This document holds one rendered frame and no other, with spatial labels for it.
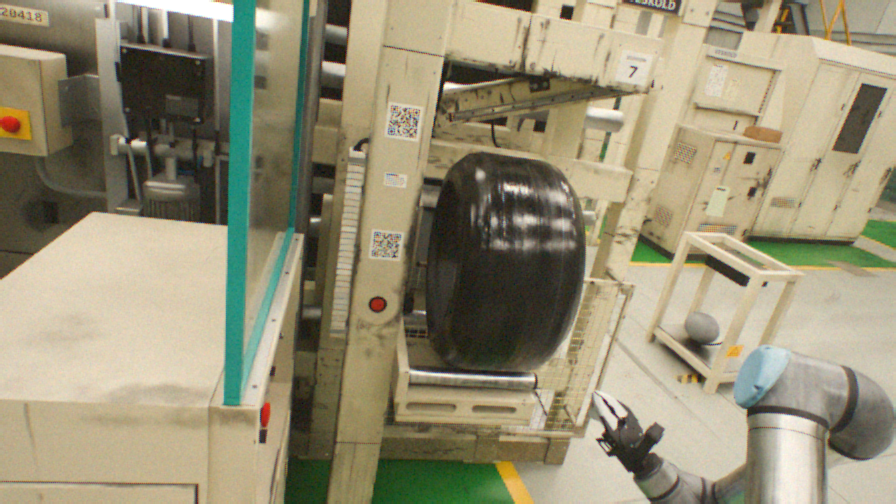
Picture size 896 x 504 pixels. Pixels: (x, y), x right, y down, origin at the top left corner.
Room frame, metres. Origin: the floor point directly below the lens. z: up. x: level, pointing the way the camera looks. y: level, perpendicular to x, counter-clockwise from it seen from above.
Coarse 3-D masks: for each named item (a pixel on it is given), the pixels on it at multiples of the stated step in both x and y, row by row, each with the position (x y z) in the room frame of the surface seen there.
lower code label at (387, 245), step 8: (376, 232) 1.16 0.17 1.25; (384, 232) 1.17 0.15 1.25; (392, 232) 1.17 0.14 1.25; (400, 232) 1.18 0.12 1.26; (376, 240) 1.16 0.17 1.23; (384, 240) 1.17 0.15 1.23; (392, 240) 1.17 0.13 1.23; (400, 240) 1.18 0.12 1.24; (376, 248) 1.16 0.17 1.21; (384, 248) 1.17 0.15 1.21; (392, 248) 1.17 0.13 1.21; (400, 248) 1.18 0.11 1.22; (376, 256) 1.16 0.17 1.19; (384, 256) 1.17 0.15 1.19; (392, 256) 1.17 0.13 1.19; (400, 256) 1.18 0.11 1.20
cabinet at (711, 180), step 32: (704, 128) 5.52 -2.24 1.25; (672, 160) 5.40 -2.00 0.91; (704, 160) 5.05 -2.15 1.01; (736, 160) 5.17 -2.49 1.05; (768, 160) 5.33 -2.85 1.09; (672, 192) 5.27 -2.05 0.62; (704, 192) 5.08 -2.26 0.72; (736, 192) 5.23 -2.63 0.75; (672, 224) 5.14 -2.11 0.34; (704, 224) 5.13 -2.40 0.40; (736, 224) 5.30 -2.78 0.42; (672, 256) 5.06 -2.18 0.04; (704, 256) 5.22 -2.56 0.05
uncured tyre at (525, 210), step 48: (480, 192) 1.16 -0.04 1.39; (528, 192) 1.17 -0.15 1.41; (432, 240) 1.47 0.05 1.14; (480, 240) 1.08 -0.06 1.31; (528, 240) 1.09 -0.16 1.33; (576, 240) 1.13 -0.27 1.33; (432, 288) 1.40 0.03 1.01; (480, 288) 1.03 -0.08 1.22; (528, 288) 1.05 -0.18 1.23; (576, 288) 1.09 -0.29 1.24; (432, 336) 1.21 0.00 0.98; (480, 336) 1.03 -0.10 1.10; (528, 336) 1.05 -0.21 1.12
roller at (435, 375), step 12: (420, 372) 1.13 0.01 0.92; (432, 372) 1.14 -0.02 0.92; (444, 372) 1.14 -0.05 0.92; (456, 372) 1.15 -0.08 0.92; (468, 372) 1.16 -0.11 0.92; (480, 372) 1.17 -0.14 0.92; (492, 372) 1.18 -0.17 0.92; (504, 372) 1.19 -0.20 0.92; (516, 372) 1.20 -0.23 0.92; (528, 372) 1.21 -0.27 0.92; (444, 384) 1.14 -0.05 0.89; (456, 384) 1.14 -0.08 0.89; (468, 384) 1.15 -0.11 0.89; (480, 384) 1.16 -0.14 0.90; (492, 384) 1.16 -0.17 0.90; (504, 384) 1.17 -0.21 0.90; (516, 384) 1.18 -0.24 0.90; (528, 384) 1.18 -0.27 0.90
